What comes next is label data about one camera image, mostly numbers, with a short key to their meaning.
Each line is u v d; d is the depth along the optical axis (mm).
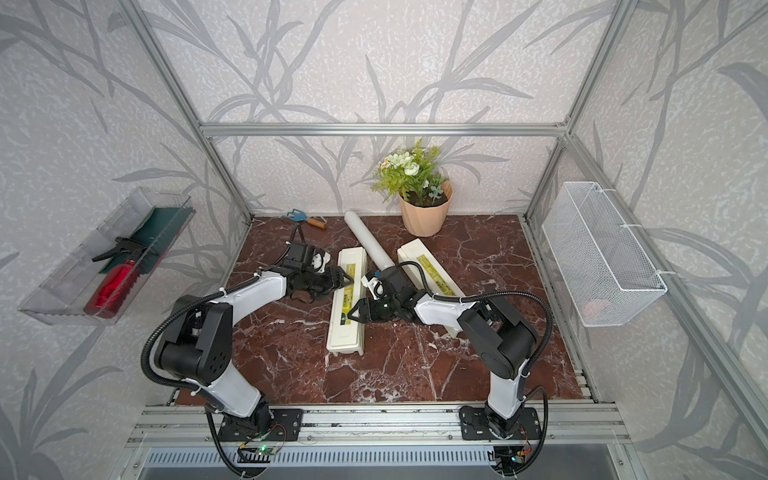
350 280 903
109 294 576
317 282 809
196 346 462
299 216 1203
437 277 927
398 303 713
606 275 606
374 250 1044
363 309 782
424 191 1056
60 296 578
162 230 681
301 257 753
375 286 818
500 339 480
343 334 818
